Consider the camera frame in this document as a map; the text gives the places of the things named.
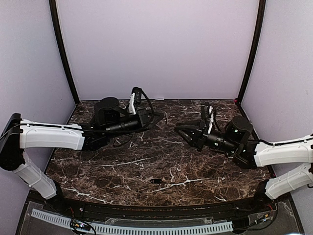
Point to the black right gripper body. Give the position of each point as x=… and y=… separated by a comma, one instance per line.
x=201, y=138

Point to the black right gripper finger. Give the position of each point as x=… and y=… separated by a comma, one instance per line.
x=189, y=125
x=190, y=136

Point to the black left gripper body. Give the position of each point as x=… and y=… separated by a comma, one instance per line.
x=142, y=112

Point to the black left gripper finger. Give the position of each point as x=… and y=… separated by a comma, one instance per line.
x=155, y=116
x=151, y=124

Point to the key with black head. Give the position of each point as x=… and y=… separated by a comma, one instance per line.
x=156, y=181

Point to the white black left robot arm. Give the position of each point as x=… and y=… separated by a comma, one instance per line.
x=109, y=121

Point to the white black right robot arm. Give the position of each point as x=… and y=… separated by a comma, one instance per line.
x=234, y=142

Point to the right circuit board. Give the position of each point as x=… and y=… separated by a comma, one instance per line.
x=263, y=218

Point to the circuit board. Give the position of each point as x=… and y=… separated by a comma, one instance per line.
x=79, y=225
x=263, y=218

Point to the left circuit board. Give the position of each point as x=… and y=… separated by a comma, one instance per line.
x=79, y=225

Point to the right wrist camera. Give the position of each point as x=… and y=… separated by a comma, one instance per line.
x=208, y=116

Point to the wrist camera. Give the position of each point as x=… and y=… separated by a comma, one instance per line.
x=135, y=101
x=208, y=116

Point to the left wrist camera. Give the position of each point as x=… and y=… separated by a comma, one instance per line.
x=135, y=101

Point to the black front rail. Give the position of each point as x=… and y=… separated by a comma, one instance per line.
x=91, y=210

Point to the black left corner post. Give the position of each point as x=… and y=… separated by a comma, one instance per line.
x=62, y=50

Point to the black corner post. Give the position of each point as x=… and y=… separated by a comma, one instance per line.
x=62, y=50
x=253, y=51

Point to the white slotted cable duct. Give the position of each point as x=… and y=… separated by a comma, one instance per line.
x=104, y=229

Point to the black right corner post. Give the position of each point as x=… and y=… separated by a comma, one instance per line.
x=253, y=51

